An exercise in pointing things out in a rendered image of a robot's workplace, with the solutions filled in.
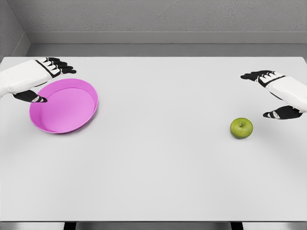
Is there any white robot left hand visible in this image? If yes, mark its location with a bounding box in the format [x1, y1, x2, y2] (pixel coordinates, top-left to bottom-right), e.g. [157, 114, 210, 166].
[9, 57, 77, 104]

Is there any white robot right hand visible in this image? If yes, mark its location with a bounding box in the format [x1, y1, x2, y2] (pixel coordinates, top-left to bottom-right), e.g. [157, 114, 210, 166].
[240, 70, 307, 119]

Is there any pink round plate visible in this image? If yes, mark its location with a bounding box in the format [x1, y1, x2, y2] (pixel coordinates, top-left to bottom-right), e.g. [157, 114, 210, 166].
[29, 78, 99, 134]

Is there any green apple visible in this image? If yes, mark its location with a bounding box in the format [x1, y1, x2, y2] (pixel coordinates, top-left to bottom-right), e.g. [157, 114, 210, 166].
[230, 117, 254, 139]

